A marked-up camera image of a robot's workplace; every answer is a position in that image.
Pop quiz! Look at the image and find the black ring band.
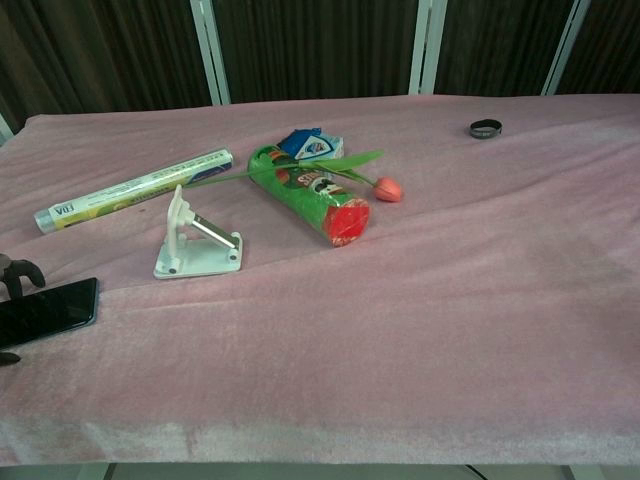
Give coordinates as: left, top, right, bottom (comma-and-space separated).
468, 118, 503, 140

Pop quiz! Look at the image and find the black smartphone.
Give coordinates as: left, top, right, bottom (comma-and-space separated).
0, 277, 100, 350

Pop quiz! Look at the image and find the pink table cloth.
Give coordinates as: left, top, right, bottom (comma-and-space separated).
0, 90, 640, 467

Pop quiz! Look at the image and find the artificial orange tulip flower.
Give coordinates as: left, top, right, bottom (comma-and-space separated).
182, 149, 404, 204

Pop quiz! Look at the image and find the green chips can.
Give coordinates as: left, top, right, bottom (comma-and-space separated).
248, 143, 373, 250

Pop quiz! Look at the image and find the blue white snack packet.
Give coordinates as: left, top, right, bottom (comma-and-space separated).
276, 127, 347, 162

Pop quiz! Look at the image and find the white phone stand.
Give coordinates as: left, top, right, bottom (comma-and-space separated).
152, 183, 244, 280

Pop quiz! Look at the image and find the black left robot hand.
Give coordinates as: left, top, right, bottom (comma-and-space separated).
0, 252, 47, 368

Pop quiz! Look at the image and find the plastic wrap roll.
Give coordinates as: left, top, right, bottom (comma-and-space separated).
33, 146, 235, 236

